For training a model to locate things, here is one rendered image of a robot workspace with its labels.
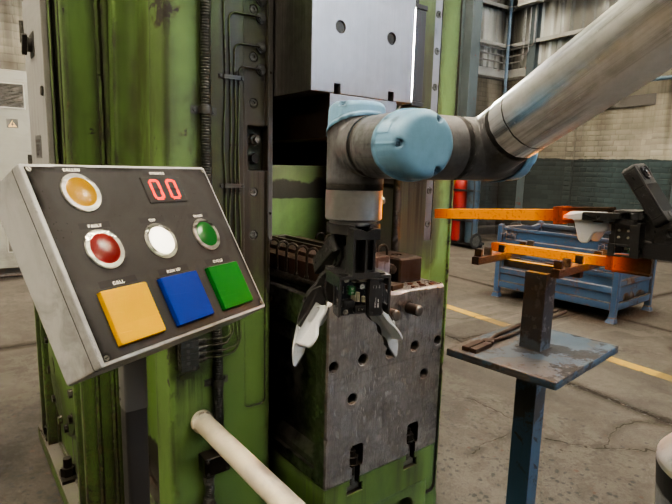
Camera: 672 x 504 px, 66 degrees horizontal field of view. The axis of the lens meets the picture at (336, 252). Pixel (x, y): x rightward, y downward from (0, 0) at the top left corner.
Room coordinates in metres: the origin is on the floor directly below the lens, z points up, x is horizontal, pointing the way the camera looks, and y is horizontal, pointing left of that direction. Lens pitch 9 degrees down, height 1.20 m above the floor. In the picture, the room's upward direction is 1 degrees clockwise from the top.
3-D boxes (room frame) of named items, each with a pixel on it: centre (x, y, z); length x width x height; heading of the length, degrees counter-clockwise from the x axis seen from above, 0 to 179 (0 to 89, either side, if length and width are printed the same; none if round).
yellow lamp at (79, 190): (0.71, 0.35, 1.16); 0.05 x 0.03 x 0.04; 128
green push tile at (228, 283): (0.85, 0.18, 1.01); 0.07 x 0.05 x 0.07; 153
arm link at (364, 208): (0.69, -0.02, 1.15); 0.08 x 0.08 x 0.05
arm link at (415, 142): (0.60, -0.08, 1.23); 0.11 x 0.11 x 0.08; 26
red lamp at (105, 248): (0.69, 0.31, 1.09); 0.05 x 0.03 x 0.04; 128
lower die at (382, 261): (1.39, 0.07, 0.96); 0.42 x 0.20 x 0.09; 38
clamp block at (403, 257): (1.38, -0.16, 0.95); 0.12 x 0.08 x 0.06; 38
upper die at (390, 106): (1.39, 0.07, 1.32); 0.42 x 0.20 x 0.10; 38
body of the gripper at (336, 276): (0.68, -0.02, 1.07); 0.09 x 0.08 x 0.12; 18
